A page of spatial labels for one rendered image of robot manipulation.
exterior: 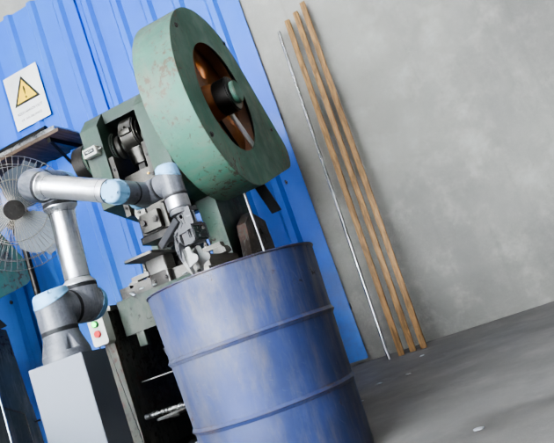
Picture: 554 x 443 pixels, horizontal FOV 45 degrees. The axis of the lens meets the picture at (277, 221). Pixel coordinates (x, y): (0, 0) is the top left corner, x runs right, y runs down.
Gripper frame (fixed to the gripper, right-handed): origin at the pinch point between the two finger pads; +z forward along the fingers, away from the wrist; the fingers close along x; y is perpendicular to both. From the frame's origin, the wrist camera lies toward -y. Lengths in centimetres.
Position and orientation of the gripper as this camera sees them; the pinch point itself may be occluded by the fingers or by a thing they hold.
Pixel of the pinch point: (195, 272)
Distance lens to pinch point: 207.4
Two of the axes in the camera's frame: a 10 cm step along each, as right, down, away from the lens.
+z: 3.3, 9.3, -1.6
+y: 7.5, -3.7, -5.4
